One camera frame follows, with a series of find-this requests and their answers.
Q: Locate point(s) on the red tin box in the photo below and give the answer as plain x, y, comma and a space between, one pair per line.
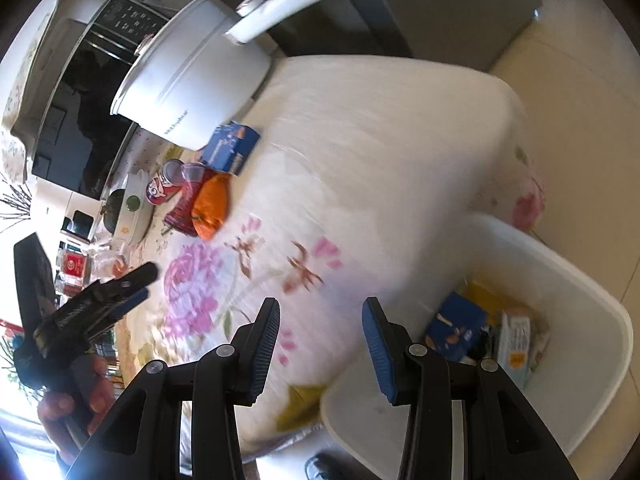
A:
75, 266

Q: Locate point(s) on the red snack packet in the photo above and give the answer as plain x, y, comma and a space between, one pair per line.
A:
180, 215

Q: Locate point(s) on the red can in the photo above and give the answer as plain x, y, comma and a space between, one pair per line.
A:
162, 187

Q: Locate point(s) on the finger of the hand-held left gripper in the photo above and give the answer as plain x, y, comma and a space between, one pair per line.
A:
131, 300
140, 274

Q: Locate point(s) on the white electric cooking pot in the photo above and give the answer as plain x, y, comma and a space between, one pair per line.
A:
200, 70

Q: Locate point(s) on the black silver microwave oven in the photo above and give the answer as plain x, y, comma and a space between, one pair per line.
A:
60, 125

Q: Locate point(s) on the white bowl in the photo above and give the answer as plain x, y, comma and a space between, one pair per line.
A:
140, 220

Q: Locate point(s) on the blue box with orange stripe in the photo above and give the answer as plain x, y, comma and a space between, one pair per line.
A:
230, 147

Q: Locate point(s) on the stainless steel refrigerator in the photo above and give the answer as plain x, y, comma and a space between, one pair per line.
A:
450, 5

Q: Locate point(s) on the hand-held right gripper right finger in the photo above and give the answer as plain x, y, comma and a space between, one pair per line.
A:
380, 355

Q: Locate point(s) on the floral tablecloth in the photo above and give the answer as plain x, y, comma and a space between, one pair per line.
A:
375, 160

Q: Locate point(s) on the clear glass jar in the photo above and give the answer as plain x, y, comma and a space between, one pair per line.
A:
107, 265

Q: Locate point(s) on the orange packet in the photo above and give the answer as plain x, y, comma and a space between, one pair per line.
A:
212, 205

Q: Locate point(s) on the white plastic bin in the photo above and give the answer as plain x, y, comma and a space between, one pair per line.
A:
365, 410

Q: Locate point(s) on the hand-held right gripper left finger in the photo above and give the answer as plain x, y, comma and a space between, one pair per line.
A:
262, 345

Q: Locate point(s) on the yellow packet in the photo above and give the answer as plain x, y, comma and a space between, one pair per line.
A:
487, 297

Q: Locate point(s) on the dry branches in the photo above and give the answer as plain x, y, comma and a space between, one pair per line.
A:
15, 205

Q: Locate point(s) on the blue white milk carton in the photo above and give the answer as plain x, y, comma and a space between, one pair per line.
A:
515, 340

